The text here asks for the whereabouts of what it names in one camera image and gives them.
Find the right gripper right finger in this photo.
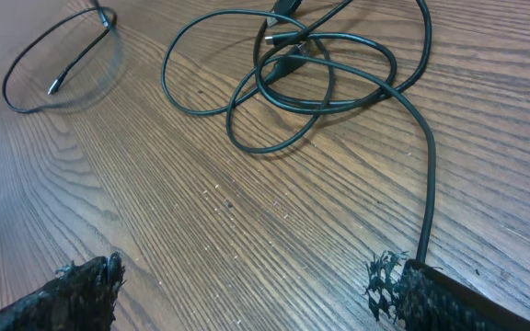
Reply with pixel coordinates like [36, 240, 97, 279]
[365, 251, 530, 331]

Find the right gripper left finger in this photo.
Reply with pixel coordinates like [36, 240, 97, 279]
[0, 252, 125, 331]

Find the black silver-tipped cable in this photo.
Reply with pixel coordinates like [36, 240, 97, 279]
[1, 0, 119, 115]

